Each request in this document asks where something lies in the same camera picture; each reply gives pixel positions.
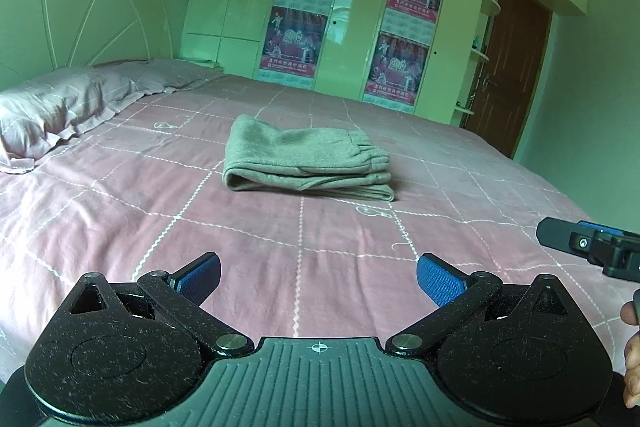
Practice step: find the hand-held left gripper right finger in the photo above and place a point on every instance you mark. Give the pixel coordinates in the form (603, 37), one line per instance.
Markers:
(440, 283)

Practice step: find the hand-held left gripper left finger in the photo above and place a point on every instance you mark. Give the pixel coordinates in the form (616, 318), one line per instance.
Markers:
(201, 278)

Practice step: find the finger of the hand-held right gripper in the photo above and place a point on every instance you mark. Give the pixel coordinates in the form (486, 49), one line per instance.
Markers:
(575, 239)

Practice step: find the grey pants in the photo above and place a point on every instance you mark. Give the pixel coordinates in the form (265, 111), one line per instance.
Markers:
(305, 157)

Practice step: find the person's right hand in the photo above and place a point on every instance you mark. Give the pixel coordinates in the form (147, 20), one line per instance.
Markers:
(634, 357)

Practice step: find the bed with pink checked sheet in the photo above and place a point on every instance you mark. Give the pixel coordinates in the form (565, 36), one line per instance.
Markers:
(300, 237)

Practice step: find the brown wooden door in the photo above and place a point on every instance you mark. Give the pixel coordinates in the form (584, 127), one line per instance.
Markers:
(507, 67)

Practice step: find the white corner shelf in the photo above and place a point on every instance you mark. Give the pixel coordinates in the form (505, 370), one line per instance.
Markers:
(475, 52)

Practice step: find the pink pillow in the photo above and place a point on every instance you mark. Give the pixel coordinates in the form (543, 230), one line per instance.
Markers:
(60, 107)

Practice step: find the white wardrobe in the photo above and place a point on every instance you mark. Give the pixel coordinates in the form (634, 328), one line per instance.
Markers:
(355, 2)

